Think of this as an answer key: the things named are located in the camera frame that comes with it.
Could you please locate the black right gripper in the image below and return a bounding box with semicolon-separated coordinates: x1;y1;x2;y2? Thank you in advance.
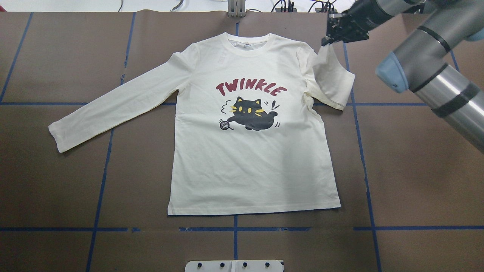
326;13;369;43

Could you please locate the cream long-sleeve cat shirt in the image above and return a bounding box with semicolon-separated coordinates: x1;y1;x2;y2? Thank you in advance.
48;33;355;216

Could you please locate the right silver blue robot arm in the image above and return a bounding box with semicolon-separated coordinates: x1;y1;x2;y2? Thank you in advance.
321;0;484;151

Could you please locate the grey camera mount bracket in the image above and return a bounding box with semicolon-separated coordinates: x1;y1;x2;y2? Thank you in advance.
228;0;247;18

